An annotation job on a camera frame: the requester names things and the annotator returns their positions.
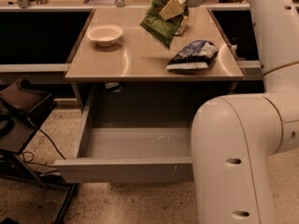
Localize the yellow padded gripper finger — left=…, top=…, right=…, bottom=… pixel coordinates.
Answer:
left=159, top=0, right=186, bottom=21

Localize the green jalapeno chip bag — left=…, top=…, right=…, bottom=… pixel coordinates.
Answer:
left=140, top=0, right=189, bottom=49

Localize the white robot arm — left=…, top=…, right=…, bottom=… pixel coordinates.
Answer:
left=191, top=0, right=299, bottom=224

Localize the blue chip bag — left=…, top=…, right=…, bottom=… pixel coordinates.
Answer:
left=166, top=40, right=219, bottom=71

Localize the steel counter cabinet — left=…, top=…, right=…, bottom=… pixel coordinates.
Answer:
left=64, top=6, right=245, bottom=110

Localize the grey open drawer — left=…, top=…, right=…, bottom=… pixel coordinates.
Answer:
left=55, top=92, right=193, bottom=183

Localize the white bowl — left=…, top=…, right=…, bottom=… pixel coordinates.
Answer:
left=86, top=24, right=123, bottom=47

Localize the black cable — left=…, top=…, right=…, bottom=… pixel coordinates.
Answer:
left=20, top=117, right=66, bottom=175

